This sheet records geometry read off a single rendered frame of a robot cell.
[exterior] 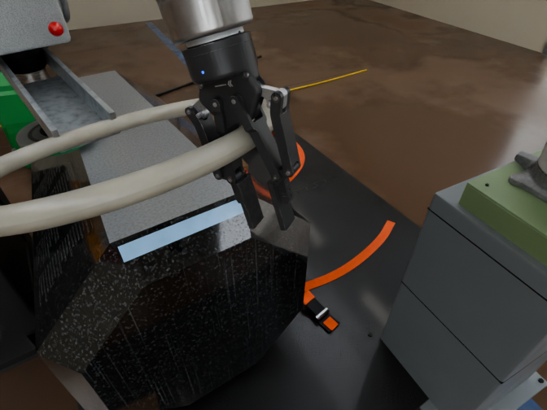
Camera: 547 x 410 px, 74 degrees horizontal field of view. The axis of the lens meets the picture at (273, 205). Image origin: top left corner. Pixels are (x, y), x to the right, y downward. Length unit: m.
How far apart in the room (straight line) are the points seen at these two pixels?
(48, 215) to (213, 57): 0.21
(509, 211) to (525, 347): 0.35
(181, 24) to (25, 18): 0.75
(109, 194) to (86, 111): 0.58
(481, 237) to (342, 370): 0.80
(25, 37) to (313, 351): 1.39
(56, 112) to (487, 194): 1.03
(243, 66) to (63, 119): 0.60
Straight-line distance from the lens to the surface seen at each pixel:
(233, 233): 0.93
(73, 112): 0.95
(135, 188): 0.37
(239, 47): 0.40
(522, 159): 1.16
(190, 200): 0.94
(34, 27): 1.12
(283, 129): 0.40
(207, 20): 0.38
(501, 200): 1.03
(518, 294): 1.08
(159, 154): 1.15
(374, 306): 1.77
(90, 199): 0.38
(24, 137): 1.31
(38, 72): 1.21
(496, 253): 1.05
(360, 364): 1.61
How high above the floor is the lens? 1.43
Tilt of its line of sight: 41 degrees down
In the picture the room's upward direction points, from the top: straight up
